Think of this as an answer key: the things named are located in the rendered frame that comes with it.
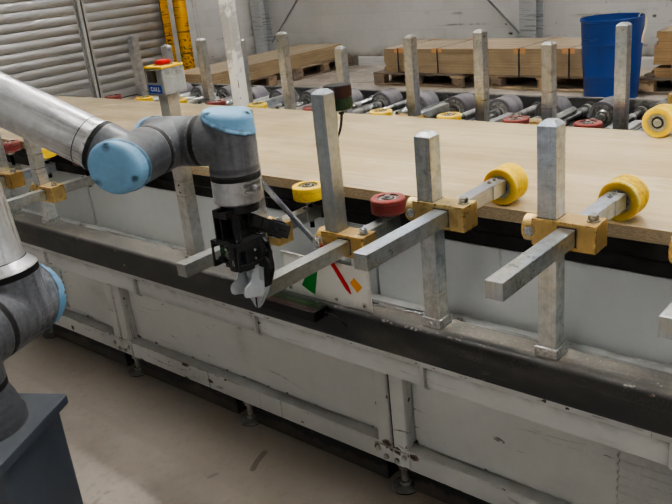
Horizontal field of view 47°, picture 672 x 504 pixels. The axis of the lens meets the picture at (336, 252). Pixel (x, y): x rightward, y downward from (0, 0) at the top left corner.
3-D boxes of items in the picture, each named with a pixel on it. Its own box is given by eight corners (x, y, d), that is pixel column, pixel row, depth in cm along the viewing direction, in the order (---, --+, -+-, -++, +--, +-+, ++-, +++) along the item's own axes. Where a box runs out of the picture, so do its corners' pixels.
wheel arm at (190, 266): (188, 282, 164) (184, 263, 162) (178, 279, 166) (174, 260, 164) (322, 219, 194) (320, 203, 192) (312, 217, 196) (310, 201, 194)
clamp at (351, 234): (363, 261, 162) (361, 238, 161) (316, 250, 171) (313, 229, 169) (379, 252, 166) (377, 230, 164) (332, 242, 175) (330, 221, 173)
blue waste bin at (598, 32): (631, 105, 652) (634, 16, 626) (567, 102, 688) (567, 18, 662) (656, 92, 692) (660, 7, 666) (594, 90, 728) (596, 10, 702)
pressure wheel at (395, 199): (395, 251, 172) (391, 202, 168) (367, 245, 177) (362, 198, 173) (415, 239, 178) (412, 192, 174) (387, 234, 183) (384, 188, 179)
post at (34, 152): (55, 247, 253) (19, 101, 236) (49, 246, 255) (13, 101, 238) (64, 244, 256) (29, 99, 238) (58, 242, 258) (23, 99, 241)
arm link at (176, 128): (117, 124, 133) (181, 123, 129) (152, 111, 144) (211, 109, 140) (128, 177, 137) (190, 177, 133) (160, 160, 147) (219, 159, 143)
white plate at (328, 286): (371, 313, 166) (367, 270, 162) (284, 290, 182) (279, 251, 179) (373, 312, 166) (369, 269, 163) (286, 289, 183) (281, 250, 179)
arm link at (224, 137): (211, 103, 139) (261, 102, 136) (220, 171, 144) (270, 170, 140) (186, 113, 131) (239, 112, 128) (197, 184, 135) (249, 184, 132)
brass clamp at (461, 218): (462, 234, 143) (461, 208, 141) (403, 224, 151) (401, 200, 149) (479, 224, 147) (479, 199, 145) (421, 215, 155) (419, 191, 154)
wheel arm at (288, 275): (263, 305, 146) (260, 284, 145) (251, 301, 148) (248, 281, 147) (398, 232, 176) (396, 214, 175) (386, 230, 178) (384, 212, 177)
